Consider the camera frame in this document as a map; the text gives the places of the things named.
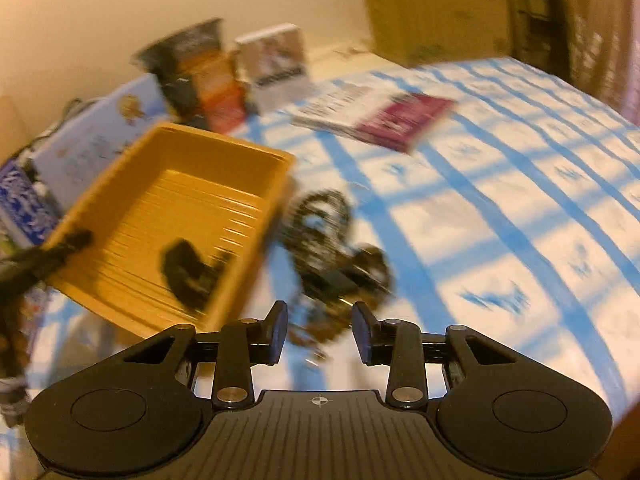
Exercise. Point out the orange instant food bowl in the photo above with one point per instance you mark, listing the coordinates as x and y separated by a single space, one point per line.
205 80

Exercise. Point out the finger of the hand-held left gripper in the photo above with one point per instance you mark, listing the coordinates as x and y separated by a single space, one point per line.
55 254

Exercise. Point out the white and maroon book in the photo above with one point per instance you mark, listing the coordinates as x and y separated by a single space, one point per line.
380 115

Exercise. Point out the brown cardboard box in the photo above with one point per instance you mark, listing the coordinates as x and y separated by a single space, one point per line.
430 5

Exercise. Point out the yellow plastic tray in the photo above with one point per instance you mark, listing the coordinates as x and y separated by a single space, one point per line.
200 200

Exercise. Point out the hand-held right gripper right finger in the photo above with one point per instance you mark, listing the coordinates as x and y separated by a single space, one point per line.
362 334

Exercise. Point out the light blue cow milk box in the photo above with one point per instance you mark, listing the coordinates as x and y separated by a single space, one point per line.
90 145

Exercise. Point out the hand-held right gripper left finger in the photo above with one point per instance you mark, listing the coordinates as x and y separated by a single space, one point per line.
277 334

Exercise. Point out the white humidifier box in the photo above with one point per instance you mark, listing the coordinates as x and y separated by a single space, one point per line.
275 70

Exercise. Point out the blue checked sheet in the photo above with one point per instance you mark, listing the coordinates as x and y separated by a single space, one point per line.
500 210

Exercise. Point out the dark blue milk box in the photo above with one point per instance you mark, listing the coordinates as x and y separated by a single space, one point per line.
25 205

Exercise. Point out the patterned curtain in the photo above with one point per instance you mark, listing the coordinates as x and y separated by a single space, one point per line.
600 35

